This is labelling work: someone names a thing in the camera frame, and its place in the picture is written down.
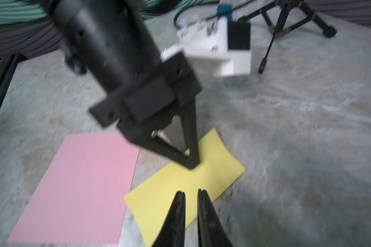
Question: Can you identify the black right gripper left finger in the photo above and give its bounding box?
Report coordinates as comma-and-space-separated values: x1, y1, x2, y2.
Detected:
152, 191, 186, 247

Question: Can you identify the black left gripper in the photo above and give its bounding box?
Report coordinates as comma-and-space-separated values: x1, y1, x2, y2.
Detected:
89, 52, 202, 169

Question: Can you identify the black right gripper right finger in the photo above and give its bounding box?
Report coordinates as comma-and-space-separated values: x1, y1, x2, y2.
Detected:
197, 189, 233, 247

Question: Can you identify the light yellow square paper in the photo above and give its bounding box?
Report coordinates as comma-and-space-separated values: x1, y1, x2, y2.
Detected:
124, 129, 246, 247

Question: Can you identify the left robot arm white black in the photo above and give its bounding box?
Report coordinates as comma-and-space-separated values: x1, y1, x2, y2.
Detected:
40, 1, 202, 170

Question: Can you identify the pink square paper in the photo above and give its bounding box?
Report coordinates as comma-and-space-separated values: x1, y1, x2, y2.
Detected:
8, 132, 139, 245

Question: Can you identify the black tripod mic stand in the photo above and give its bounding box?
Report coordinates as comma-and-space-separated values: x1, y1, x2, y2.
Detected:
237, 0, 338, 75

